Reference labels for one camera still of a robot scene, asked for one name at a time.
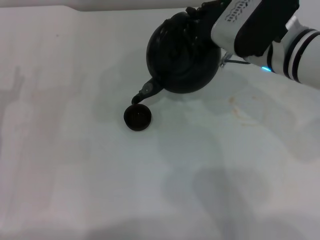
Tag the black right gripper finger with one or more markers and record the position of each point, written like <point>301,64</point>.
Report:
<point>210,8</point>
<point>200,36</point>

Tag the dark brown round teacup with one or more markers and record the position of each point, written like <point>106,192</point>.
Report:
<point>137,117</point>

